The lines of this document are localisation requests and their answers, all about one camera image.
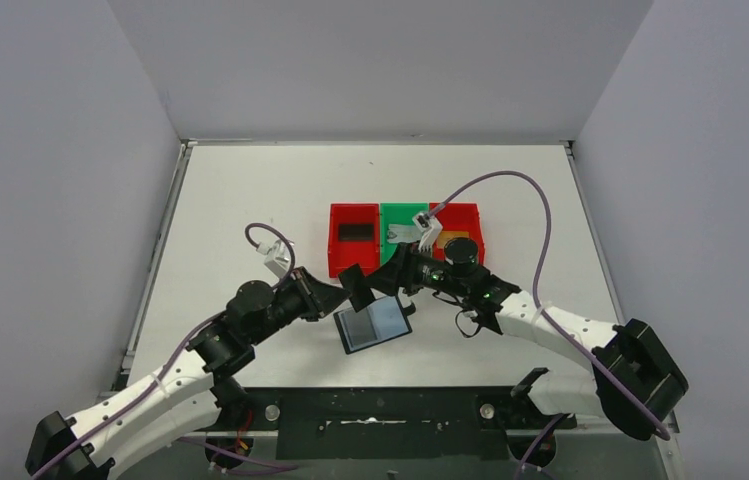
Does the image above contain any green bin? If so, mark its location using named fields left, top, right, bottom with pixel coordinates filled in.
left=379, top=203, right=429, bottom=265

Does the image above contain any black card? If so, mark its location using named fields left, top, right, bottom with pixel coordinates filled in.
left=338, top=264, right=376, bottom=312
left=337, top=223, right=375, bottom=242

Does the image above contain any black leather card holder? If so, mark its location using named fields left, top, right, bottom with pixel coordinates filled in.
left=333, top=296, right=417, bottom=355

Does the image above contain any silver card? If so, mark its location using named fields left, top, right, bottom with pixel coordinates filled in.
left=386, top=224, right=422, bottom=244

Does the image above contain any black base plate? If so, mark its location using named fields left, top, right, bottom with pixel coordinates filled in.
left=200, top=368, right=551, bottom=461

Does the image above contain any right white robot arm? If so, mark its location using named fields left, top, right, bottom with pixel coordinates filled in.
left=365, top=238, right=689, bottom=441

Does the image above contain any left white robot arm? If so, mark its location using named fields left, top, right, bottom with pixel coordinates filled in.
left=24, top=267, right=350, bottom=479

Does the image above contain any aluminium frame rail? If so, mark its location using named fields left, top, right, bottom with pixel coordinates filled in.
left=101, top=392, right=684, bottom=479

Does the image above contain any gold card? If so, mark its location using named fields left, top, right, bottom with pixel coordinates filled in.
left=437, top=230, right=470, bottom=243

